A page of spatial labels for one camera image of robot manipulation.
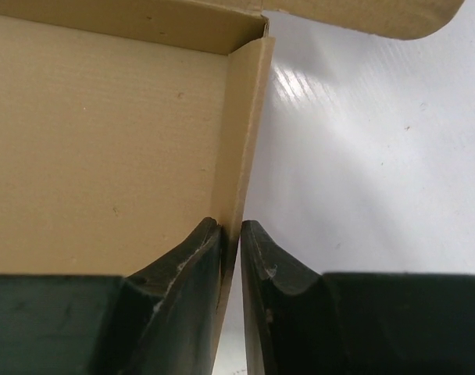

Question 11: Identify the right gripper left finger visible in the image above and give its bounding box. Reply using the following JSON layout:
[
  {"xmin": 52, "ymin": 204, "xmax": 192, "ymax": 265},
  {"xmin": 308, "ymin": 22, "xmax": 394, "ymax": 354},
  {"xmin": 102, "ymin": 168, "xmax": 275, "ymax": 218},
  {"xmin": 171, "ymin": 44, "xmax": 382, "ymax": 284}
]
[{"xmin": 0, "ymin": 218, "xmax": 222, "ymax": 374}]

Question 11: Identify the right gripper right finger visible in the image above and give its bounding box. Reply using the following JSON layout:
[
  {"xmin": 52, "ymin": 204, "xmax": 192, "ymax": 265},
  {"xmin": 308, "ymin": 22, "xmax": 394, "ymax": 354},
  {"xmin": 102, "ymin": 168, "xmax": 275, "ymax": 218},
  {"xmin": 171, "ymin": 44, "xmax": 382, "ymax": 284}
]
[{"xmin": 241, "ymin": 220, "xmax": 475, "ymax": 374}]

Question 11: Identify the brown cardboard box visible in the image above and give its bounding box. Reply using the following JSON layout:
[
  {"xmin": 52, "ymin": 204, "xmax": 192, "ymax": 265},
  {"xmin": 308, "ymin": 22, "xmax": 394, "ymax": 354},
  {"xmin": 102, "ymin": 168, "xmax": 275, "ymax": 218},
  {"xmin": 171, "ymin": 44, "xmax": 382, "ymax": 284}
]
[{"xmin": 0, "ymin": 1, "xmax": 461, "ymax": 359}]

